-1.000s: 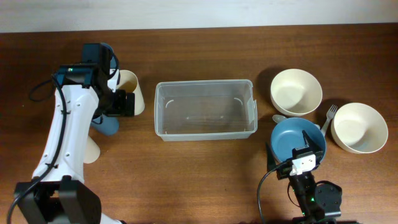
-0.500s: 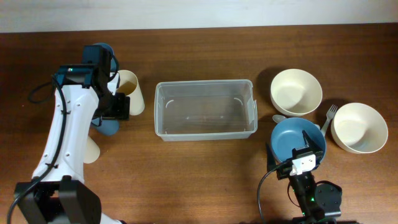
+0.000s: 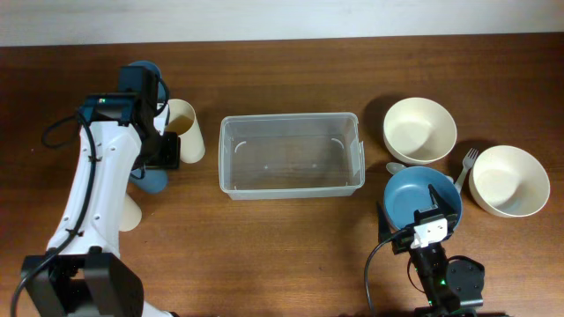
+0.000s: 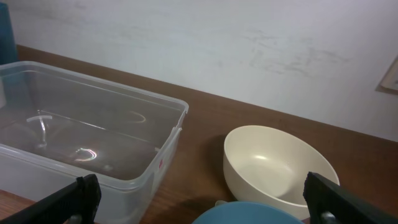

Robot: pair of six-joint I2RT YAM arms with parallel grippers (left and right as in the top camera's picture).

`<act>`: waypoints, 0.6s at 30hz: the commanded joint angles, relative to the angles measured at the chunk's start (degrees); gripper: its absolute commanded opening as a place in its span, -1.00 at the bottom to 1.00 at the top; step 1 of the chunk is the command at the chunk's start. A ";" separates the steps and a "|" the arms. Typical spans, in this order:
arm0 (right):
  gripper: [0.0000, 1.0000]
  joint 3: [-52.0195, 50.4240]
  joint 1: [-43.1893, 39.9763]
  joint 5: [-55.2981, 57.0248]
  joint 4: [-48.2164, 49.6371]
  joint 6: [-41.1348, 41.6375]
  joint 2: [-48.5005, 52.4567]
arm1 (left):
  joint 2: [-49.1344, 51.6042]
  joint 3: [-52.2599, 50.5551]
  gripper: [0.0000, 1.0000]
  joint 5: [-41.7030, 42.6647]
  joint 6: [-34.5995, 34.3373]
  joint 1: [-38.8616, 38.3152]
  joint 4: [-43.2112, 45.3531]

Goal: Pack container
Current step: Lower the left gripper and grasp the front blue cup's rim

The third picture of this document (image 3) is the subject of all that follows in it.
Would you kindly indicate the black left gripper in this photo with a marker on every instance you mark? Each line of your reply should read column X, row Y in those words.
column 170, row 156

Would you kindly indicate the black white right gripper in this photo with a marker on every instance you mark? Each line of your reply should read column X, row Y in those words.
column 449, row 213

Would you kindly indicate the cream cup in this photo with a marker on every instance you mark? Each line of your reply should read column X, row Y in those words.
column 183, row 121
column 131, row 215

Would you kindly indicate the dark blue cup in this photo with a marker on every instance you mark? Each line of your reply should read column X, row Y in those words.
column 163, row 91

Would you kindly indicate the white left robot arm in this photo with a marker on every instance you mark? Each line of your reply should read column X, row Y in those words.
column 81, row 273

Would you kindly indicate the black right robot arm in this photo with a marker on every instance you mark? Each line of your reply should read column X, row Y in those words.
column 453, row 286

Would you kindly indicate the cream bowl near container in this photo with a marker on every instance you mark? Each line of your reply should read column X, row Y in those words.
column 419, row 131

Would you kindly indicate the clear plastic storage container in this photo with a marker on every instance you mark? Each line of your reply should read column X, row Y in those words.
column 282, row 156

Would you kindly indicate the blue bowl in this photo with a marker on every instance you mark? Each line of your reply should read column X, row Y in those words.
column 407, row 191

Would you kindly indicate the cream spoon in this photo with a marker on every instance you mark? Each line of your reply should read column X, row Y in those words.
column 394, row 167

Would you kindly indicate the cream fork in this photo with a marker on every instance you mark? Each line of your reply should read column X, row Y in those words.
column 468, row 162

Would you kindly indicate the cream bowl far right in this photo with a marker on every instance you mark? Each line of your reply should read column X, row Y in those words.
column 507, row 181

